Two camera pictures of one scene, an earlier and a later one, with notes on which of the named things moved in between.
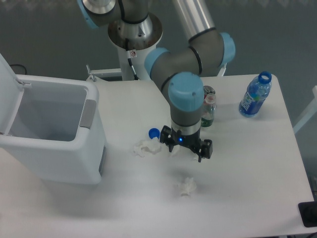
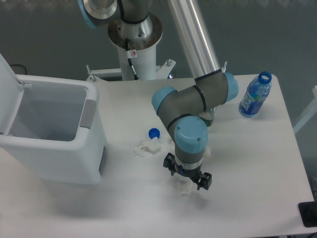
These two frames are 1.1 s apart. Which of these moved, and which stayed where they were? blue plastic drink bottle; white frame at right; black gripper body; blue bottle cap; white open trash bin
Moved: black gripper body
Stayed: white open trash bin; blue bottle cap; white frame at right; blue plastic drink bottle
